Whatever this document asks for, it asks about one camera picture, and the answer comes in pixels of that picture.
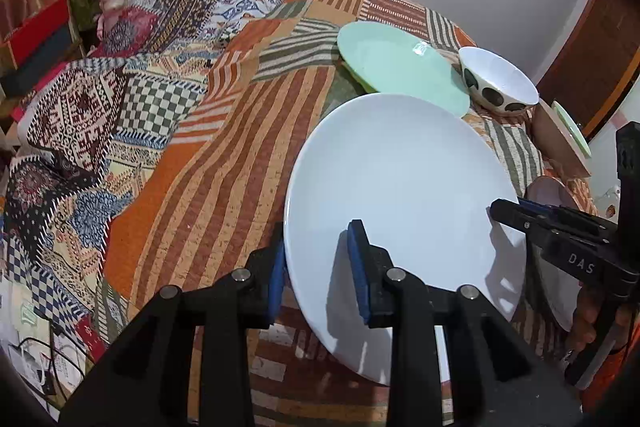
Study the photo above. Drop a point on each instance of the pile of white papers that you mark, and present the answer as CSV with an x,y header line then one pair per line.
x,y
25,322

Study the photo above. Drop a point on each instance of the large white plate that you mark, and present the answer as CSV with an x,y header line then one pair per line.
x,y
400,167

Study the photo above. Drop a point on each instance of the red box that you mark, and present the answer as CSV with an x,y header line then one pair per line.
x,y
37,27

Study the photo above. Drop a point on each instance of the multicoloured patterned quilt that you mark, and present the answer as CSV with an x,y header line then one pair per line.
x,y
100,107

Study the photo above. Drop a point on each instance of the pale green bowl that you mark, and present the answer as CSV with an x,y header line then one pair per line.
x,y
557,139

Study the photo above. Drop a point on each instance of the pale green plate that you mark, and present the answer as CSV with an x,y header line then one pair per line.
x,y
395,62

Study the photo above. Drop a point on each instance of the white bowl with dark dots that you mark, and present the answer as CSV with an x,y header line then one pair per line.
x,y
500,79

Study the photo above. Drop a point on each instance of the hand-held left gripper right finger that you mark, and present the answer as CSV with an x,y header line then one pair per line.
x,y
357,267

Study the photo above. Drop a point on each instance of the pink rabbit toy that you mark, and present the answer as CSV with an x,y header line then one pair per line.
x,y
112,2

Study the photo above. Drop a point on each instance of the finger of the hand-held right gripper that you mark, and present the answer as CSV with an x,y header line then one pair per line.
x,y
542,208
515,217

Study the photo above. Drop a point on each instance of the brown wooden door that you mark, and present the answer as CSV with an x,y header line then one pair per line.
x,y
595,52

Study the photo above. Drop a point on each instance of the person's right hand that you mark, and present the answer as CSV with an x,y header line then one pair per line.
x,y
587,322

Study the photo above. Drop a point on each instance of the orange striped patchwork blanket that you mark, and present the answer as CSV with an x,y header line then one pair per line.
x,y
240,157

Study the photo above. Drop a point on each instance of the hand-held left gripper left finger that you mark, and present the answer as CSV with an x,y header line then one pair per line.
x,y
277,279

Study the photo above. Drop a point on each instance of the pale pink plate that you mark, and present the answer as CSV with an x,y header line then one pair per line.
x,y
547,196

